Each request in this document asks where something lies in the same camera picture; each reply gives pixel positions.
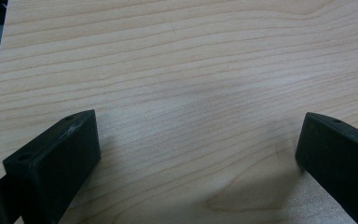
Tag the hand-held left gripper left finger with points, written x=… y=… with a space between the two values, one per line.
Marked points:
x=52 y=168

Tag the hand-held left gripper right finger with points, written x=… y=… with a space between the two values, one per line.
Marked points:
x=338 y=158

